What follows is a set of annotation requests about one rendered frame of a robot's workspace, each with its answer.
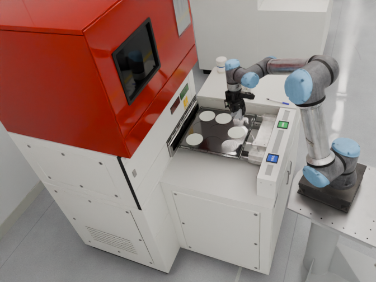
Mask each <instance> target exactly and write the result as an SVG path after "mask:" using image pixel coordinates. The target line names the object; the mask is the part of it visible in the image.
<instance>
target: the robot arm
mask: <svg viewBox="0 0 376 282"><path fill-rule="evenodd" d="M339 72H340V68H339V64H338V62H337V61H336V60H335V59H334V58H333V57H331V56H329V55H313V56H311V57H310V58H281V59H277V58H276V57H274V56H269V57H266V58H265V59H263V60H261V61H260V62H258V63H256V64H254V65H252V66H251V67H249V68H247V69H244V68H242V67H240V63H239V60H238V59H230V60H228V61H226V62H225V75H226V80H227V89H228V90H227V91H225V100H224V104H225V102H227V104H228V105H227V106H226V105H225V108H227V107H228V108H229V109H230V111H231V112H232V113H231V117H233V116H235V117H234V118H235V119H239V120H240V121H241V120H242V119H243V117H244V114H245V112H246V107H245V101H244V99H243V98H247V99H250V100H254V98H255V95H254V94H253V93H251V92H244V91H242V86H244V87H247V88H255V87H256V85H257V84H258V83H259V79H261V78H263V77H264V76H266V75H285V76H288V77H287V78H286V80H285V83H284V90H285V94H286V96H287V97H289V98H288V99H289V100H290V101H291V102H292V103H294V104H295V106H297V107H299V109H300V115H301V118H302V123H303V129H304V134H305V139H306V143H307V148H308V154H307V156H306V161H307V165H306V166H304V168H303V169H302V171H303V174H304V177H305V178H306V179H307V180H308V181H309V182H310V183H311V184H312V185H314V186H316V187H325V186H326V185H328V186H329V187H331V188H333V189H337V190H347V189H350V188H352V187H353V186H354V185H355V183H356V180H357V174H356V169H355V168H356V164H357V162H358V158H359V156H360V146H359V145H358V143H357V142H356V141H354V140H352V139H350V138H337V139H335V140H334V141H333V142H332V144H331V148H330V146H329V142H328V135H327V129H326V122H325V115H324V111H323V105H322V103H323V102H324V100H325V99H326V95H325V88H327V87H328V86H330V85H332V84H333V83H334V82H335V80H337V78H338V76H339Z"/></svg>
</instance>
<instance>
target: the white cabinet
mask: <svg viewBox="0 0 376 282"><path fill-rule="evenodd" d="M300 121H301V115H300V110H299V113H298V117H297V121H296V123H295V129H294V133H293V136H292V141H291V143H290V147H289V151H288V155H287V158H286V161H285V165H284V169H283V173H282V176H281V180H280V183H279V188H278V191H277V194H276V198H275V202H274V206H273V209H267V208H263V207H260V206H255V205H251V204H247V203H243V202H239V201H235V200H231V199H226V198H222V197H219V196H215V195H210V194H206V193H203V192H198V191H194V190H190V189H185V188H182V187H178V186H173V185H169V184H165V183H162V182H160V183H161V187H162V190H163V193H164V197H165V199H166V203H167V206H168V209H169V212H170V215H171V219H172V222H173V226H174V228H175V231H176V234H177V238H178V241H179V244H180V247H181V248H184V249H186V250H190V251H193V252H196V253H200V254H202V255H205V256H209V257H212V258H215V259H218V260H221V261H225V262H228V263H230V264H234V265H237V266H240V267H244V268H247V269H250V270H253V271H256V272H260V273H262V274H266V275H269V272H270V268H271V263H272V259H273V256H274V252H275V247H276V243H277V240H278V235H279V231H280V227H281V223H282V219H283V215H284V210H285V206H286V202H287V199H288V195H289V190H290V186H291V182H292V178H293V174H294V170H295V164H296V158H297V149H298V140H299V131H300Z"/></svg>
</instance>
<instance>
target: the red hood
mask: <svg viewBox="0 0 376 282"><path fill-rule="evenodd" d="M197 61H198V58H197V53H196V45H195V38H194V29H193V25H192V17H191V9H190V1H189V0H0V121H1V123H2V124H3V126H4V127H5V128H6V130H7V131H8V132H12V133H17V134H22V135H27V136H30V137H34V138H39V139H44V140H49V141H52V142H57V143H62V144H66V145H71V146H74V147H79V148H84V149H89V150H92V151H97V152H101V153H106V154H111V155H115V156H119V157H124V158H129V159H131V157H132V156H133V154H134V153H135V151H136V150H137V148H138V147H139V146H140V144H141V142H142V141H143V139H144V138H145V137H146V135H147V134H148V132H149V131H150V129H151V128H152V126H153V125H154V123H155V122H156V121H157V119H158V118H159V116H160V115H161V113H162V112H163V110H164V109H165V107H166V106H167V105H168V103H169V102H170V100H171V98H172V97H173V96H174V94H175V93H176V91H177V90H178V88H179V87H180V86H181V84H182V83H183V81H184V80H185V78H186V77H187V75H188V74H189V73H190V71H191V70H192V68H193V66H194V65H195V63H196V62H197Z"/></svg>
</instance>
